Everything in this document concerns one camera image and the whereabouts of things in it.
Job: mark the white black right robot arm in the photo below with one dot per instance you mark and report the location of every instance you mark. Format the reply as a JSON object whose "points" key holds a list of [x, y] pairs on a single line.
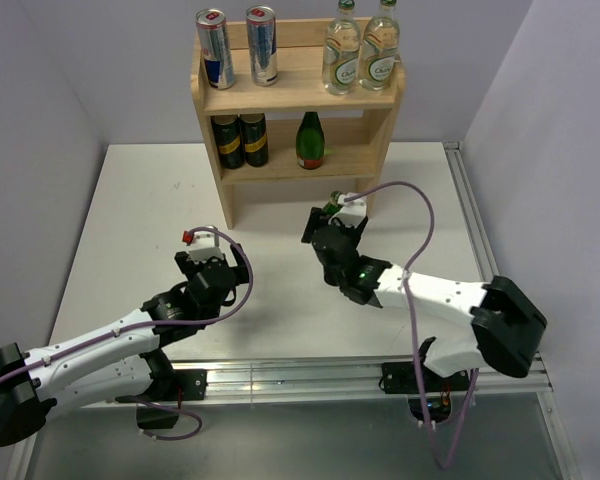
{"points": [[503, 328]]}

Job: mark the black yellow can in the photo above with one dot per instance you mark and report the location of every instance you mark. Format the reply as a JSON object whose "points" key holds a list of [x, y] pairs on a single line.
{"points": [[254, 139], [226, 129]]}

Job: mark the clear glass bottle green cap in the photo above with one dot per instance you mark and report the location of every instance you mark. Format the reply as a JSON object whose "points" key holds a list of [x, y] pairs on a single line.
{"points": [[341, 50]]}

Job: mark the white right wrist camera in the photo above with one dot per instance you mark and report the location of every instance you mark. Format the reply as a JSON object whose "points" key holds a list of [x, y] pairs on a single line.
{"points": [[353, 212]]}

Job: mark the wooden two-tier shelf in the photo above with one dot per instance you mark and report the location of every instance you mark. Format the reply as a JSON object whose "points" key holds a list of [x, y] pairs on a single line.
{"points": [[358, 126]]}

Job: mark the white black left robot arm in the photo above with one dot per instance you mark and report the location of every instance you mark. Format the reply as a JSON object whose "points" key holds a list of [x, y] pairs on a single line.
{"points": [[124, 360]]}

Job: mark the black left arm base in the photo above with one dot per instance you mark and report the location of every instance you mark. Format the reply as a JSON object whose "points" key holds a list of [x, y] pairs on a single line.
{"points": [[185, 385]]}

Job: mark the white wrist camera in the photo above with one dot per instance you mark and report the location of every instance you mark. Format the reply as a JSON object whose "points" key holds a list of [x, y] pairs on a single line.
{"points": [[353, 212], [202, 245]]}

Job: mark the black yellow can left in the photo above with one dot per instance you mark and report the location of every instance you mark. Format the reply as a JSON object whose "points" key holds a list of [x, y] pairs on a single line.
{"points": [[226, 129]]}

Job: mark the blue silver can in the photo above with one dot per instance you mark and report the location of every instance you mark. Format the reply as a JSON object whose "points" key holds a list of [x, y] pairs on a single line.
{"points": [[215, 48], [261, 33]]}

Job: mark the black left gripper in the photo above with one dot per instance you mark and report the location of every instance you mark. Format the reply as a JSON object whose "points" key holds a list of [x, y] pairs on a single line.
{"points": [[242, 269]]}

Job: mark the aluminium mounting rail frame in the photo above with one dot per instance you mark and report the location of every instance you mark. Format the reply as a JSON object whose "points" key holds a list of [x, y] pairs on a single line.
{"points": [[294, 382]]}

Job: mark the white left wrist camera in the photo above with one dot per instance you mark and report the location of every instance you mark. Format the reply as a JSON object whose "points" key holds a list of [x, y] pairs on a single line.
{"points": [[202, 245]]}

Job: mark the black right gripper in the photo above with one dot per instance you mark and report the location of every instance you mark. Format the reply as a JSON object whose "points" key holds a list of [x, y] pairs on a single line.
{"points": [[317, 218]]}

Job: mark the black yellow can right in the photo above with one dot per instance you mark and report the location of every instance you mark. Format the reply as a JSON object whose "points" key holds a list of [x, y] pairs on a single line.
{"points": [[254, 139]]}

